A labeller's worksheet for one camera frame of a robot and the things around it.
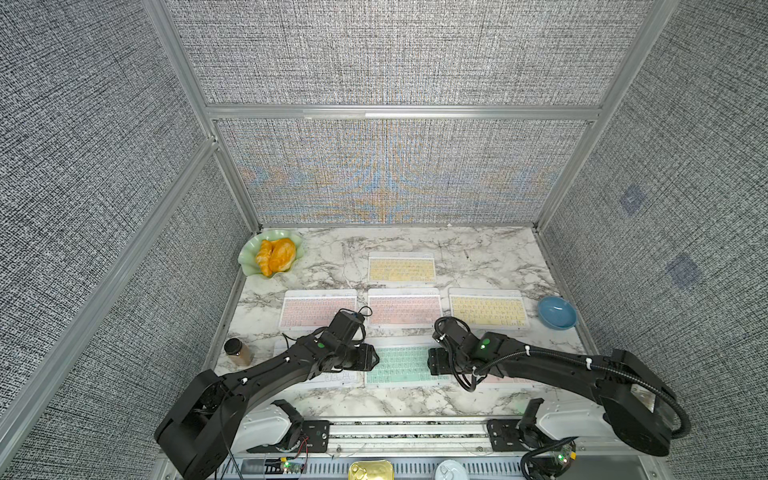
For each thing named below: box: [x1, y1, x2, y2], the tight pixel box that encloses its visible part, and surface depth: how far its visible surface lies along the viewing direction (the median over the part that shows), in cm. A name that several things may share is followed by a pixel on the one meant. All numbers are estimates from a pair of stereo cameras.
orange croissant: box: [256, 238, 296, 277], surface depth 102 cm
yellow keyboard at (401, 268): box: [368, 252, 437, 284], surface depth 108 cm
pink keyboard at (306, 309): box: [279, 289, 358, 331], surface depth 99 cm
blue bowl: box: [537, 296, 577, 331], surface depth 94 cm
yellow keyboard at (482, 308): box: [448, 288, 531, 329], surface depth 98 cm
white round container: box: [435, 459, 468, 480], surface depth 66 cm
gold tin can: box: [348, 460, 395, 480], surface depth 67 cm
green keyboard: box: [364, 336, 452, 389], surface depth 86 cm
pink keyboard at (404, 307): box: [367, 288, 443, 328], surface depth 99 cm
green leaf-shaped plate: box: [238, 230, 305, 277], surface depth 103 cm
